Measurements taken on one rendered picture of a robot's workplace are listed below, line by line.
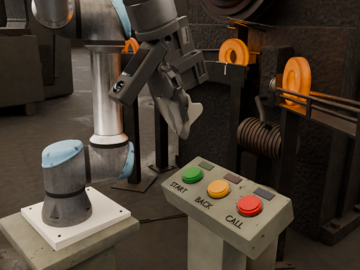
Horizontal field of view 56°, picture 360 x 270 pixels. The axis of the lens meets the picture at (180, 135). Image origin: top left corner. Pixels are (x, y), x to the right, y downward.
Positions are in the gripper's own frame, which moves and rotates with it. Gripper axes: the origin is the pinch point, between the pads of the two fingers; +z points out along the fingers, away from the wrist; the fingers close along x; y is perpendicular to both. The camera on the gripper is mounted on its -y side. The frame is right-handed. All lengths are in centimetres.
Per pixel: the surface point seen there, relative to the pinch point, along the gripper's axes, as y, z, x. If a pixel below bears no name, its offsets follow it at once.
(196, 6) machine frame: 95, 5, 98
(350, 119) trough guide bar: 31.7, 11.2, -15.7
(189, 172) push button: -0.1, 9.2, 0.6
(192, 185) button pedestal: -1.8, 10.3, -1.6
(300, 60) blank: 58, 12, 13
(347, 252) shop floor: 59, 95, 1
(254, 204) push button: -0.1, 9.3, -15.7
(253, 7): 79, 2, 46
